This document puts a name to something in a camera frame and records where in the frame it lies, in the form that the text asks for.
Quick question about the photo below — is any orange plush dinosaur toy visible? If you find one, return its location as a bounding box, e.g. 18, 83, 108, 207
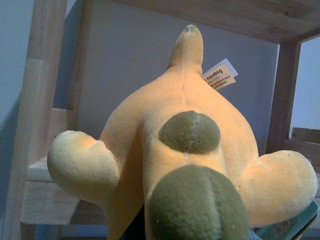
47, 25, 318, 240

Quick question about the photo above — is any light wooden shelf unit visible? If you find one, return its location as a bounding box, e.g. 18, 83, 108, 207
0, 0, 320, 240

